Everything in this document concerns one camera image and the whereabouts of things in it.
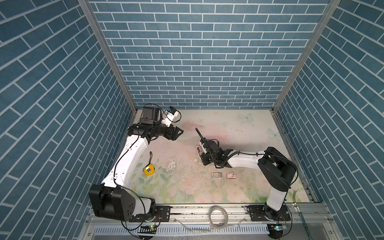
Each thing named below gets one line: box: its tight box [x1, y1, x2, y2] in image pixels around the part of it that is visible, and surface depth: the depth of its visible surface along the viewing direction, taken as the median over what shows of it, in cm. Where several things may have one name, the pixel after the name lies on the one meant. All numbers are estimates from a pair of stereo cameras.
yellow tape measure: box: [142, 151, 155, 176], surface depth 89 cm
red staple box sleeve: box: [226, 172, 237, 180], surface depth 88 cm
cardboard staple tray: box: [211, 172, 222, 178], surface depth 88 cm
